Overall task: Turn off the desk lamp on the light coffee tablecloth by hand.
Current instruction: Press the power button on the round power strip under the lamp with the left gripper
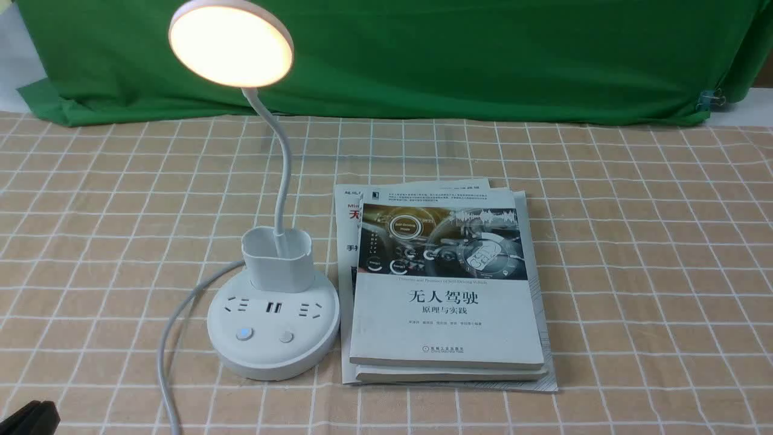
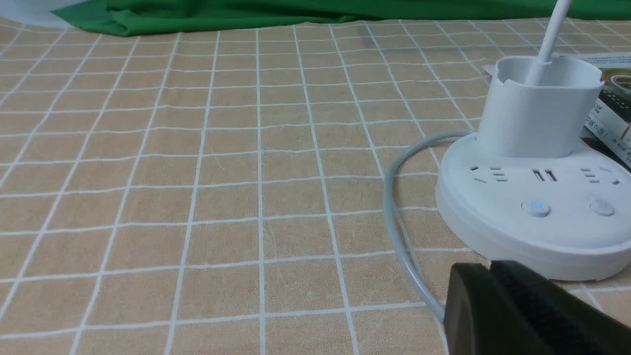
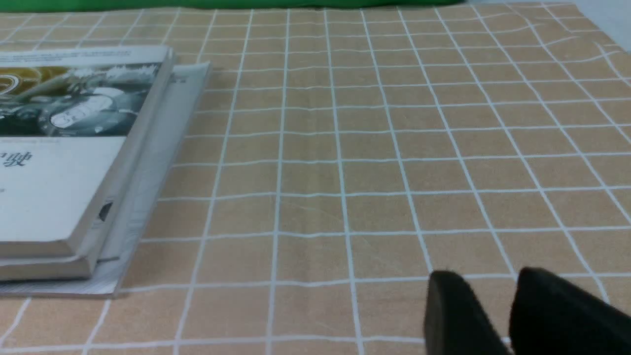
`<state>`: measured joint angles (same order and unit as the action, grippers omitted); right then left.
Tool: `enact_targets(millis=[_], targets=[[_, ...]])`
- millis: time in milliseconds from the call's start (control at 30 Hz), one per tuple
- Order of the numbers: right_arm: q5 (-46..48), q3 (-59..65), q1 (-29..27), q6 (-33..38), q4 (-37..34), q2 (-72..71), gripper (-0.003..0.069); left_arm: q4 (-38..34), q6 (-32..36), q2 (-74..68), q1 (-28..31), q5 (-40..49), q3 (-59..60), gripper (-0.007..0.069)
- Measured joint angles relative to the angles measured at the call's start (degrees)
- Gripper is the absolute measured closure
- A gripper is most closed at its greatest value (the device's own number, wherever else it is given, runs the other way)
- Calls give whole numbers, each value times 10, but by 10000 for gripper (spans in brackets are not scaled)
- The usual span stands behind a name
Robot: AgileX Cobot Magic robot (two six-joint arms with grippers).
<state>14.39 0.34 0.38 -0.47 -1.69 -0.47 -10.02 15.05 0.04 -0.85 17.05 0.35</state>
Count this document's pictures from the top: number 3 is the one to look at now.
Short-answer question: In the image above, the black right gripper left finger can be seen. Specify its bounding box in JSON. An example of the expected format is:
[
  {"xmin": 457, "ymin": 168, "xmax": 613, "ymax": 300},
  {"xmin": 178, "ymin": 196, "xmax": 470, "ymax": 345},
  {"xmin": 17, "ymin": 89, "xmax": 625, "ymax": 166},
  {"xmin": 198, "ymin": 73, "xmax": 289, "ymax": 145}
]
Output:
[{"xmin": 424, "ymin": 270, "xmax": 510, "ymax": 355}]

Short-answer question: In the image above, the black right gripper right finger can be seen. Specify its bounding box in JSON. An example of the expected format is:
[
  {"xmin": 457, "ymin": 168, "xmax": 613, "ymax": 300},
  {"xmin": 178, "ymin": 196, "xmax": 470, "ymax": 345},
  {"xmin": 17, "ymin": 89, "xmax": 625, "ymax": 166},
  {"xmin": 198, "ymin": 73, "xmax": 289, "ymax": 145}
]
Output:
[{"xmin": 509, "ymin": 267, "xmax": 631, "ymax": 355}]

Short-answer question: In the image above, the tan checkered tablecloth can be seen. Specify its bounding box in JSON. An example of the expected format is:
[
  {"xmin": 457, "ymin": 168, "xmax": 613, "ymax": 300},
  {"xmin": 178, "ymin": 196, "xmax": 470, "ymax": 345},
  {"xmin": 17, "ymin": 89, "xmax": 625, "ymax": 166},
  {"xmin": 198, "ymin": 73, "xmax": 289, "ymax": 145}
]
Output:
[{"xmin": 1, "ymin": 2, "xmax": 630, "ymax": 355}]

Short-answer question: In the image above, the bottom grey paperback book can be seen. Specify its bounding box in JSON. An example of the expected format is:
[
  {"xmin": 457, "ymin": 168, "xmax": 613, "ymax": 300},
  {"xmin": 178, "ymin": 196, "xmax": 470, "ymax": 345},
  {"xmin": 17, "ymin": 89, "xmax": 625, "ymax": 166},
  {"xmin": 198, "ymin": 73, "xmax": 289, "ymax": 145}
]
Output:
[{"xmin": 1, "ymin": 62, "xmax": 213, "ymax": 297}]

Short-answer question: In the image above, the middle white book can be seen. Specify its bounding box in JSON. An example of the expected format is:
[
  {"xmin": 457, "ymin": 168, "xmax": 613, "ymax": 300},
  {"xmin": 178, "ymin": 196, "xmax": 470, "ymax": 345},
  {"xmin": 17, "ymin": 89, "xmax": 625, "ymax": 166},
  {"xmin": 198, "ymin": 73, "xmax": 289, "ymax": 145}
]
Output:
[{"xmin": 0, "ymin": 54, "xmax": 175, "ymax": 281}]

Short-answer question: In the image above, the top white self-driving book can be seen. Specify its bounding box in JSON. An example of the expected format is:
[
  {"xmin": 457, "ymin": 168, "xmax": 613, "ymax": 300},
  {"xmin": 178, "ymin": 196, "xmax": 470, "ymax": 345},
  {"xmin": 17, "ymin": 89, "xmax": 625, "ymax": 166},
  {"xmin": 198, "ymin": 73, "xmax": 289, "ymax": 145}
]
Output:
[{"xmin": 0, "ymin": 46, "xmax": 174, "ymax": 258}]

